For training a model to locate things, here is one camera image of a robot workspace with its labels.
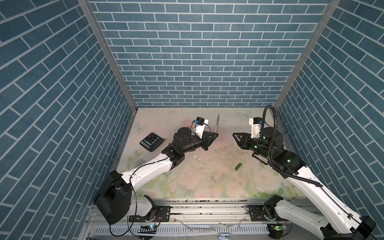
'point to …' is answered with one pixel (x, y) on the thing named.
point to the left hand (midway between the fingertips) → (217, 136)
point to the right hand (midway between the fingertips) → (233, 133)
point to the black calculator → (151, 141)
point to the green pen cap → (237, 167)
